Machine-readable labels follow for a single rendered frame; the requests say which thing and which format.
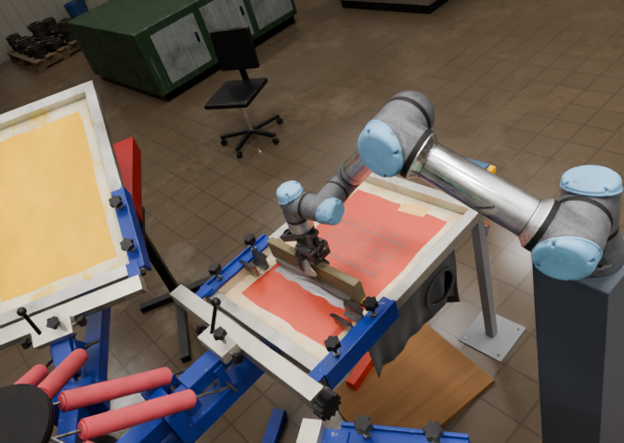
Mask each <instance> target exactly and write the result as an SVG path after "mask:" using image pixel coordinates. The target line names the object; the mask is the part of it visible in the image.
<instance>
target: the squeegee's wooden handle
mask: <svg viewBox="0 0 624 443"><path fill-rule="evenodd" d="M267 244H268V246H269V249H270V251H271V253H272V254H273V256H274V257H275V258H279V259H281V260H283V261H285V262H287V263H289V264H290V265H292V266H294V267H297V268H299V267H298V266H297V265H296V263H295V256H294V254H295V250H294V247H292V246H291V245H289V244H287V243H285V242H283V241H280V240H278V239H276V238H274V237H271V238H270V239H269V240H268V241H267ZM310 266H311V267H312V269H313V270H314V271H315V272H316V273H317V276H316V277H315V278H316V279H318V280H321V281H323V282H325V283H327V284H328V285H330V286H331V287H333V288H335V289H337V290H339V291H341V292H342V293H345V294H347V295H349V296H351V297H352V299H353V300H355V301H357V302H359V303H360V302H361V301H362V300H363V299H364V298H365V297H366V295H365V293H364V290H363V287H362V284H361V281H360V280H358V279H356V278H354V277H352V276H350V275H348V274H346V273H344V272H343V271H341V270H339V269H337V268H335V267H332V266H330V265H328V264H326V263H324V262H322V261H321V262H320V263H319V264H317V265H316V267H313V266H312V265H310ZM299 269H300V268H299Z"/></svg>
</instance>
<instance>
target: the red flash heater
mask: <svg viewBox="0 0 624 443"><path fill-rule="evenodd" d="M113 147H114V150H115V154H116V158H117V161H118V164H119V167H120V171H121V175H122V178H123V183H124V187H125V188H126V189H127V190H128V191H129V192H130V193H131V196H132V199H133V203H134V206H135V209H136V215H137V219H138V222H139V221H142V187H141V150H140V148H139V146H138V145H137V143H136V141H135V139H134V138H133V137H130V138H128V139H125V140H123V141H120V142H118V143H115V144H113Z"/></svg>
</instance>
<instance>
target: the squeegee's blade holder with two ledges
mask: <svg viewBox="0 0 624 443"><path fill-rule="evenodd" d="M276 262H277V263H279V264H281V265H283V266H284V267H286V268H288V269H290V270H292V271H293V272H295V273H297V274H299V275H301V276H303V277H304V278H306V279H308V280H311V281H313V282H314V283H316V284H317V285H319V286H321V287H323V288H324V289H326V290H328V291H330V292H332V293H334V294H336V295H338V296H340V297H342V298H344V299H347V300H349V301H352V300H353V299H352V297H351V296H349V295H347V294H345V293H342V292H341V291H339V290H337V289H335V288H333V287H331V286H330V285H328V284H327V283H325V282H323V281H321V280H318V279H316V278H315V277H313V279H310V278H309V277H307V276H306V275H305V274H304V272H303V271H302V270H301V269H299V268H297V267H294V266H292V265H290V264H289V263H287V262H285V261H283V260H281V259H279V258H277V259H276Z"/></svg>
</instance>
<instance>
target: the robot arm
mask: <svg viewBox="0 0 624 443"><path fill-rule="evenodd" d="M434 121H435V109H434V106H433V104H432V102H431V101H430V99H429V98H428V97H427V96H425V95H424V94H422V93H420V92H418V91H413V90H408V91H403V92H400V93H398V94H396V95H394V96H393V97H392V98H391V99H390V100H389V101H388V102H387V103H386V104H385V105H384V107H383V108H382V109H381V110H380V111H379V112H378V113H377V114H376V116H375V117H374V118H373V119H372V120H371V121H369V122H368V123H367V124H366V126H365V128H364V130H363V131H362V132H361V134H360V135H359V137H358V141H357V149H356V150H355V152H354V153H353V154H352V155H351V156H350V157H349V158H348V159H347V160H346V161H345V163H344V164H343V165H341V166H340V167H339V168H338V170H337V172H336V173H335V174H334V175H333V176H332V177H331V179H330V180H329V181H328V182H327V183H326V184H325V186H324V187H323V188H322V189H321V190H320V191H319V192H318V194H314V193H310V192H305V191H303V188H302V187H301V185H300V183H299V182H297V181H288V182H285V183H283V184H281V185H280V187H278V189H277V196H278V200H279V205H280V207H281V210H282V212H283V214H284V216H285V219H286V222H287V225H288V227H289V228H287V229H285V230H284V231H283V233H282V234H281V235H280V238H281V239H282V240H283V241H296V242H297V243H296V244H295V248H294V250H295V254H294V256H295V263H296V265H297V266H298V267H299V268H300V269H301V270H302V271H303V272H304V274H305V275H306V276H307V277H309V278H310V279H313V277H316V276H317V273H316V272H315V271H314V270H313V269H312V267H311V266H310V265H312V266H313V267H316V265H317V264H319V263H320V262H321V261H322V262H324V263H326V264H330V261H329V260H328V259H327V258H325V257H326V256H327V255H328V254H330V253H331V250H330V247H329V244H328V242H327V241H326V240H324V239H322V238H320V237H318V235H319V230H318V229H315V226H314V222H313V221H315V222H319V223H320V224H323V225H331V226H335V225H337V224H339V223H340V222H341V221H342V219H343V215H344V214H345V205H344V203H345V201H346V200H347V199H348V198H349V196H350V195H351V194H352V193H353V192H354V190H355V189H356V188H357V187H358V186H359V185H360V184H361V183H362V182H363V181H364V180H365V179H366V178H367V177H368V176H370V175H371V174H372V173H374V174H376V175H378V176H382V177H393V176H396V175H400V176H403V177H405V178H406V179H411V178H414V177H418V178H419V179H421V180H423V181H424V182H426V183H428V184H430V185H431V186H433V187H435V188H436V189H439V190H441V191H442V192H444V193H446V194H447V195H449V196H450V197H452V198H453V199H455V200H457V201H458V202H461V203H463V204H464V205H466V206H468V207H469V208H471V209H473V210H475V211H476V212H478V213H479V214H481V215H483V216H485V217H486V218H488V219H490V220H491V221H493V222H495V223H497V224H498V225H500V226H502V227H503V228H506V229H508V230H509V231H511V232H512V233H513V234H515V235H517V236H518V238H519V241H520V244H521V247H523V248H525V249H526V250H528V251H530V252H531V259H532V263H533V264H535V267H536V269H537V270H539V271H540V272H541V273H543V274H544V275H546V276H548V277H551V278H554V279H557V280H581V279H584V278H586V277H587V278H598V277H603V276H607V275H610V274H612V273H614V272H616V271H617V270H619V269H620V268H621V267H622V266H623V264H624V240H623V238H622V236H621V233H620V231H619V218H620V205H621V192H622V191H623V188H622V180H621V177H620V176H619V174H618V173H616V172H614V171H613V170H611V169H609V168H606V167H603V166H599V165H582V166H579V167H574V168H571V169H569V170H567V171H566V172H564V173H563V175H562V177H561V182H560V184H559V185H560V188H561V192H560V197H559V199H558V201H557V200H555V199H549V200H544V201H541V200H539V199H538V198H536V197H534V196H532V195H531V194H529V193H527V192H525V191H523V190H522V189H520V188H518V187H517V186H515V185H513V184H511V183H509V182H508V181H506V180H504V179H502V178H501V177H499V176H496V175H494V174H493V173H491V172H489V171H488V170H487V169H485V168H483V167H481V166H480V165H478V164H476V163H473V162H472V161H470V160H468V159H466V158H465V157H463V156H461V155H460V154H458V153H457V152H455V151H453V150H451V149H449V148H447V147H445V146H443V145H442V144H440V143H439V142H438V141H437V138H436V133H435V132H434V131H432V130H431V129H432V126H433V124H434ZM327 246H328V247H327Z"/></svg>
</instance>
